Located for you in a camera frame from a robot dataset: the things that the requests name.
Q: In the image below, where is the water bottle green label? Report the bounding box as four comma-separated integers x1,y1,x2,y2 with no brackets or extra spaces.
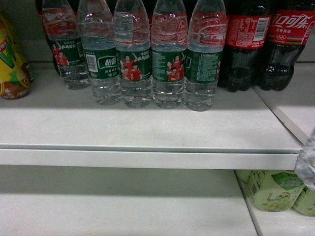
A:
294,129,315,191
184,0,228,112
78,0,121,105

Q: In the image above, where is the water bottle team label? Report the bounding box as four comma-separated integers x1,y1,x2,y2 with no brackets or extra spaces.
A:
114,0,152,108
151,0,188,109

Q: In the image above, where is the white metal shelf board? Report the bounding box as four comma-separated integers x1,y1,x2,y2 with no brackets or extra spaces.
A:
0,65,301,170

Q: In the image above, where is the leftmost back water bottle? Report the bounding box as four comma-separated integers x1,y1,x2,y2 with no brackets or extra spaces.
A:
42,0,90,90

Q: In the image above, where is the cola bottle left red label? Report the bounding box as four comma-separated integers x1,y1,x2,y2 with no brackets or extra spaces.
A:
218,0,272,92

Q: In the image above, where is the cola bottle red label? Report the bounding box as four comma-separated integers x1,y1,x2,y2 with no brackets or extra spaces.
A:
258,0,315,91
218,0,272,92

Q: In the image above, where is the green grape juice bottle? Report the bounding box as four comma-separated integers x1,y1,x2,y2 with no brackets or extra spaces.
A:
246,170,304,212

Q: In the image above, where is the yellow lemon tea bottle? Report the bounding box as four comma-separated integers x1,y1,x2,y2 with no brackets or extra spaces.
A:
0,9,32,100

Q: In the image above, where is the cola bottle right red label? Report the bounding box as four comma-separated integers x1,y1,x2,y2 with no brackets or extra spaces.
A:
258,0,315,91

